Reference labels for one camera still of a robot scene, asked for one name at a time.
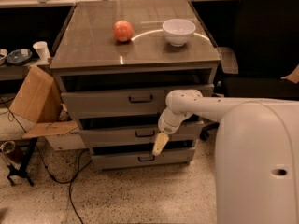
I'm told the black metal stand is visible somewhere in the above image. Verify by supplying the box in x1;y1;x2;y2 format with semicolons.
7;138;37;187

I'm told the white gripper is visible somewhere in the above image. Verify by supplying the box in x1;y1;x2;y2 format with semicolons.
152;108;192;156

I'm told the black office chair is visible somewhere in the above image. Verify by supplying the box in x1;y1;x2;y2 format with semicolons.
199;0;299;142

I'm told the grey drawer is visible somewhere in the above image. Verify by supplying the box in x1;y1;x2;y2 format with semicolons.
80;121;204;147
62;84;213;119
92;147;195;170

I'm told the white paper cup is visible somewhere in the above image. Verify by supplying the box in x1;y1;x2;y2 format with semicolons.
33;41;50;60

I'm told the grey top drawer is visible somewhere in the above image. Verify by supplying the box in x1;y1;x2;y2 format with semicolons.
62;84;213;119

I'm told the orange-red apple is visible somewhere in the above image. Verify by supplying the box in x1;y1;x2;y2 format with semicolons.
113;21;134;42

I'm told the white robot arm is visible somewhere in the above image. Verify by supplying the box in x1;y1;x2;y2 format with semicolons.
152;90;299;224

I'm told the brown cardboard box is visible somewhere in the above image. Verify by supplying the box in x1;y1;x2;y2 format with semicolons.
10;66;85;151

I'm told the black floor cable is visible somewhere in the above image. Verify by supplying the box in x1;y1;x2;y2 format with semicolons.
0;97;93;224

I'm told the brown cylindrical can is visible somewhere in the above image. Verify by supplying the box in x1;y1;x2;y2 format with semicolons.
0;141;24;164

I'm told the dark blue bowl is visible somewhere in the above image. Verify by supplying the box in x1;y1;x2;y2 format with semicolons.
7;49;33;66

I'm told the grey drawer cabinet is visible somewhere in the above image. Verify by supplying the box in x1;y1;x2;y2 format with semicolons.
50;0;220;156

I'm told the grey bottom drawer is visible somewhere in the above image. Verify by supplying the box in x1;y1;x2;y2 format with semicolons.
92;147;195;170

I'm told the white bowl at left edge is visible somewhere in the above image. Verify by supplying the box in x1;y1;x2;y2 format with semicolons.
0;49;7;66

